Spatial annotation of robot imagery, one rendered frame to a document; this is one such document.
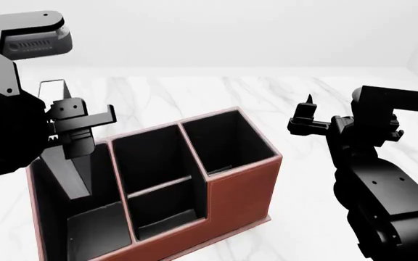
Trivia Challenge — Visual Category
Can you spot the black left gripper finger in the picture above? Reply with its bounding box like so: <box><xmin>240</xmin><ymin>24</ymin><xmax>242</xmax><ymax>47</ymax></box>
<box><xmin>50</xmin><ymin>96</ymin><xmax>118</xmax><ymax>161</ymax></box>

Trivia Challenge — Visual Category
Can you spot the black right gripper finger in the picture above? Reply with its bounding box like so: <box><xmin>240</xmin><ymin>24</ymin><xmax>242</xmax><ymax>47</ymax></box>
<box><xmin>286</xmin><ymin>94</ymin><xmax>332</xmax><ymax>137</ymax></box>
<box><xmin>375</xmin><ymin>113</ymin><xmax>406</xmax><ymax>149</ymax></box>

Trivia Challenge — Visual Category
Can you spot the thin grey book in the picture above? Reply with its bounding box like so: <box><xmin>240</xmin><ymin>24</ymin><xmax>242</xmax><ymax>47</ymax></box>
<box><xmin>37</xmin><ymin>78</ymin><xmax>93</xmax><ymax>201</ymax></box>

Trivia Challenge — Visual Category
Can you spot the red-brown leather desk caddy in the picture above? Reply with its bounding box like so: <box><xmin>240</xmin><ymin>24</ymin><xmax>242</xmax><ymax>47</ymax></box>
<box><xmin>25</xmin><ymin>107</ymin><xmax>284</xmax><ymax>261</ymax></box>

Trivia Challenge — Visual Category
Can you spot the black right camera mount bracket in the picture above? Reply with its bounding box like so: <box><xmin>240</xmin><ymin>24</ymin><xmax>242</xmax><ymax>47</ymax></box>
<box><xmin>353</xmin><ymin>107</ymin><xmax>396</xmax><ymax>148</ymax></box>

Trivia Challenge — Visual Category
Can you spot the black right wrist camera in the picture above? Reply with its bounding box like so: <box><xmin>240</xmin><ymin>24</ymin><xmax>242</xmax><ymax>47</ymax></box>
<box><xmin>351</xmin><ymin>85</ymin><xmax>418</xmax><ymax>113</ymax></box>

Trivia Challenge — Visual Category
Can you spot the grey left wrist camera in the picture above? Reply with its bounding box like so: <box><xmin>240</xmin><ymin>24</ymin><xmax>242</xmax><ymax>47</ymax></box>
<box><xmin>0</xmin><ymin>23</ymin><xmax>74</xmax><ymax>61</ymax></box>

